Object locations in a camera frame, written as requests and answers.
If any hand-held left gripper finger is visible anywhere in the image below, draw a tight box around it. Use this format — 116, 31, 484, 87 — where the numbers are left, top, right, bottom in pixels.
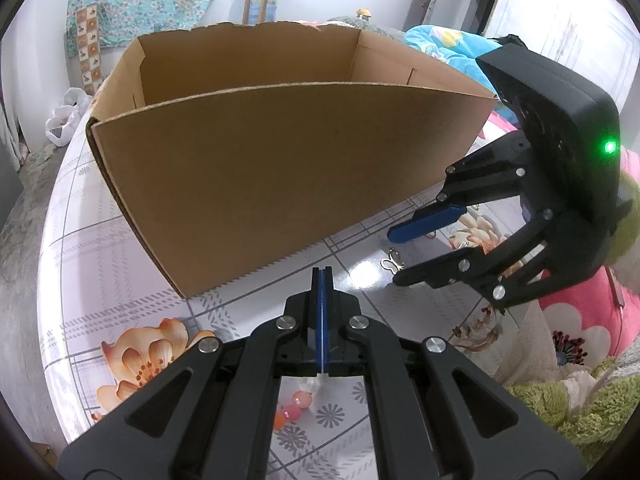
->
322, 267, 586, 480
59, 267, 321, 480

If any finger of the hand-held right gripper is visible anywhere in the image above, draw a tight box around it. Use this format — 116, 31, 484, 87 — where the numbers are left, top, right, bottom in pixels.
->
392, 208, 557, 309
387, 132, 533, 243

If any pink orange bead bracelet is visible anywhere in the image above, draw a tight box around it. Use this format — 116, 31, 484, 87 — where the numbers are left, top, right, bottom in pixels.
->
274, 376, 325, 427

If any brown cardboard box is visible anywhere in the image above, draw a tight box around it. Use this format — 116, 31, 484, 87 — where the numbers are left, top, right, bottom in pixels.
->
85, 21, 500, 299

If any white panelled wardrobe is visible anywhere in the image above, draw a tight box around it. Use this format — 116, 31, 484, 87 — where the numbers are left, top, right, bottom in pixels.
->
407, 0, 638, 161

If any pink floral bedsheet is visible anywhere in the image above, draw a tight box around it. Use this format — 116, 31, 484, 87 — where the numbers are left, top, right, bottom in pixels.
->
480, 105, 640, 376

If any blue cartoon blanket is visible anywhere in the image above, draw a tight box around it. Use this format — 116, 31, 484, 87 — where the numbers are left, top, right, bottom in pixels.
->
404, 24, 503, 91

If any green fluffy cloth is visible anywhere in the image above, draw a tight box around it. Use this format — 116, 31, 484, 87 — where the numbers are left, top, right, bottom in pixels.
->
502, 357, 640, 463

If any grey lace pillow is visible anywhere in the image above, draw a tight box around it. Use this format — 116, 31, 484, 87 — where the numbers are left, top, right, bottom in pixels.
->
320, 16, 406, 43

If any floral print table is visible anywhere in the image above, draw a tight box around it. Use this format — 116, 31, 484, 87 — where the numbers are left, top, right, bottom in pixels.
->
37, 75, 556, 466

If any wooden chair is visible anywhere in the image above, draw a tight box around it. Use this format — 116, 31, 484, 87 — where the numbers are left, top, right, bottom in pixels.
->
238, 0, 281, 26

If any white plastic bag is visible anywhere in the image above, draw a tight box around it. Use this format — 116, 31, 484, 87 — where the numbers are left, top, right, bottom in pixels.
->
45, 87, 93, 147

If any checkered patch cloth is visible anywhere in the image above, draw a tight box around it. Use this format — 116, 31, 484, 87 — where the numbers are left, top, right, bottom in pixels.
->
67, 2, 103, 96

